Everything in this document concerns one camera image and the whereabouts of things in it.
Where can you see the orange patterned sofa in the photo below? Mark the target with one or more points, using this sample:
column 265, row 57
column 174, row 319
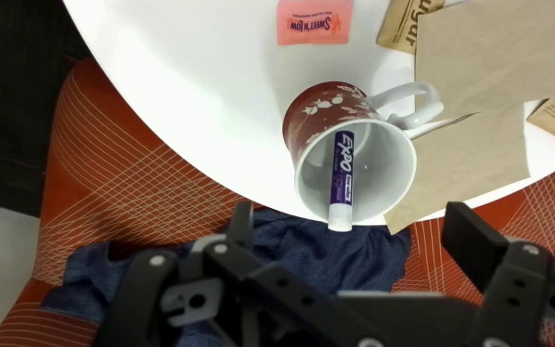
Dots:
column 116, row 186

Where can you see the pink sweetener packet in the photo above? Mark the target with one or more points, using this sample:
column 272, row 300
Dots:
column 313, row 26

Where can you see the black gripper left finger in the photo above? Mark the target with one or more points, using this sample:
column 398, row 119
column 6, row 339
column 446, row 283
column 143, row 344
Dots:
column 188, row 296

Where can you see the purple Expo marker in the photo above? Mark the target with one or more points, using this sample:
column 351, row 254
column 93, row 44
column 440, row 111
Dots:
column 342, row 167

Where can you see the blue cloth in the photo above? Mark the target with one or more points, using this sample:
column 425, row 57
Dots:
column 317, row 254

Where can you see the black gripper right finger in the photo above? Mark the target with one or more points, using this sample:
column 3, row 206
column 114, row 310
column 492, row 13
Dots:
column 529, row 296

